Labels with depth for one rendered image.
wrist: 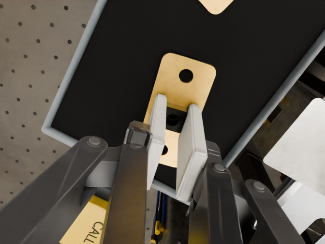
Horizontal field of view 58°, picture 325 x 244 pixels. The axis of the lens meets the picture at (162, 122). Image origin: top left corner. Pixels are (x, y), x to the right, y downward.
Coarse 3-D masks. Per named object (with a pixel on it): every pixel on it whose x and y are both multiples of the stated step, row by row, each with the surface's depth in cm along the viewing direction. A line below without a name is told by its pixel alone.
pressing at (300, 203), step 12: (288, 180) 43; (276, 192) 44; (288, 192) 43; (300, 192) 43; (312, 192) 43; (288, 204) 44; (300, 204) 44; (312, 204) 44; (324, 204) 44; (288, 216) 45; (300, 216) 45; (312, 216) 45; (324, 216) 44; (300, 228) 46; (324, 240) 46
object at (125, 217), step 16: (128, 128) 13; (144, 128) 14; (128, 144) 13; (144, 144) 14; (128, 160) 12; (144, 160) 13; (128, 176) 11; (144, 176) 12; (112, 192) 11; (128, 192) 10; (144, 192) 11; (112, 208) 10; (128, 208) 10; (144, 208) 10; (112, 224) 9; (128, 224) 9; (144, 224) 9; (112, 240) 8; (128, 240) 9; (144, 240) 9
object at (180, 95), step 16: (160, 64) 20; (176, 64) 20; (192, 64) 20; (208, 64) 20; (160, 80) 20; (176, 80) 20; (192, 80) 20; (208, 80) 20; (176, 96) 21; (192, 96) 21; (176, 112) 20; (176, 128) 21; (176, 144) 22; (160, 160) 23; (176, 160) 23
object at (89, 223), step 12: (96, 204) 26; (84, 216) 26; (96, 216) 26; (72, 228) 27; (84, 228) 27; (96, 228) 26; (60, 240) 27; (72, 240) 27; (84, 240) 27; (96, 240) 27
